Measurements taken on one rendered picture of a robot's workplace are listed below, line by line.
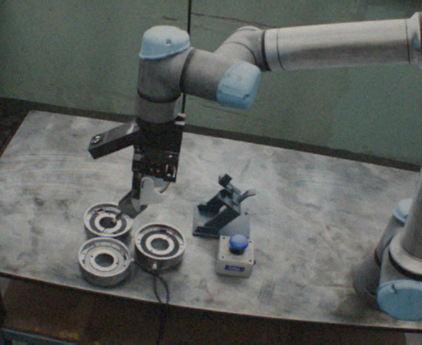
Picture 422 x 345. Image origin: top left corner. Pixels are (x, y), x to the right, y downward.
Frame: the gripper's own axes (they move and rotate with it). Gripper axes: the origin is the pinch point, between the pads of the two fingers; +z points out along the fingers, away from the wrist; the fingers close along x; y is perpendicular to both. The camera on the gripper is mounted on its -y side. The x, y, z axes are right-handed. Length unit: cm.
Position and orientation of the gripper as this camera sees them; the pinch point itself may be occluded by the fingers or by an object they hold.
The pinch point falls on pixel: (135, 200)
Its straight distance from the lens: 101.7
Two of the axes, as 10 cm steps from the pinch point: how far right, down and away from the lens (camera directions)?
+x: 0.4, -6.0, 8.0
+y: 9.9, 1.5, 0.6
